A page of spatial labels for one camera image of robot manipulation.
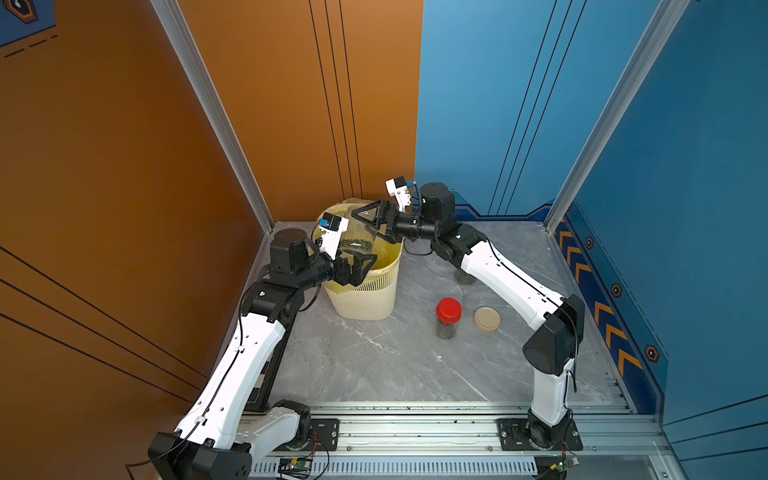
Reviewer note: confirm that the aluminium corner post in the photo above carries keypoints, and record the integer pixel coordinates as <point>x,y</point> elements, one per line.
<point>178,32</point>
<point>655,36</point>

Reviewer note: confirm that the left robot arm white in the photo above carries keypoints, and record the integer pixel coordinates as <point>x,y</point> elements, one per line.
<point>205,444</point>

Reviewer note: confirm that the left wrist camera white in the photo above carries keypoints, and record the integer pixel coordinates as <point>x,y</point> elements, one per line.
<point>332,228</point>

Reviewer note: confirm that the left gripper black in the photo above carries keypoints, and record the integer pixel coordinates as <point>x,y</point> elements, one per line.
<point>354,276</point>

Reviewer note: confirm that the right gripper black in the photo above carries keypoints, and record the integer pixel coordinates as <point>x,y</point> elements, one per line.
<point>388,214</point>

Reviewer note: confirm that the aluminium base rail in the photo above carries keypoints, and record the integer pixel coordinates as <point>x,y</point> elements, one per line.
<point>442,440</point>

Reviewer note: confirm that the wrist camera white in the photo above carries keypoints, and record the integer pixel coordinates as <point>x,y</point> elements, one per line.
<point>403,192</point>
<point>332,228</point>

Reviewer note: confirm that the green circuit board right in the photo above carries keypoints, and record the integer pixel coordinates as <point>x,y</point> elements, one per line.
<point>563,466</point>

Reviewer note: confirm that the black white checkerboard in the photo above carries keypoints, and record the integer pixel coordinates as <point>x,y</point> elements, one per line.
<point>258,400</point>

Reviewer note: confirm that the cream waste basket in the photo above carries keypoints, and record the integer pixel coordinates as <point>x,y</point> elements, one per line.
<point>372,306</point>

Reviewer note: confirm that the glass jar with tea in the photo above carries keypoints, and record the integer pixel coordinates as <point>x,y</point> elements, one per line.
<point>359,240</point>

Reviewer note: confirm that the aluminium corner post left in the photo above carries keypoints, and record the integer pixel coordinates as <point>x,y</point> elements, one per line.
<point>178,32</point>

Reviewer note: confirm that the glass jar red lid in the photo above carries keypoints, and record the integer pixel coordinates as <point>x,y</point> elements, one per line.
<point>448,314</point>

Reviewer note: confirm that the aluminium corner post right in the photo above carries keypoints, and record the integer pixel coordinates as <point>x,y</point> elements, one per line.
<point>655,36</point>

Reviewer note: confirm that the green circuit board left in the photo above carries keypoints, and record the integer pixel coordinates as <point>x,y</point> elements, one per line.
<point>300,468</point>

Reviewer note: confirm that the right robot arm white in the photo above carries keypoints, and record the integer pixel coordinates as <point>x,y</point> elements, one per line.
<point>557,322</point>

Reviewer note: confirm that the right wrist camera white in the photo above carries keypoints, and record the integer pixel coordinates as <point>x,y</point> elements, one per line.
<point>403,192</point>

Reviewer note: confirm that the green circuit board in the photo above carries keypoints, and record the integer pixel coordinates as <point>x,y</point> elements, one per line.
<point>563,466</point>
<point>300,468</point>

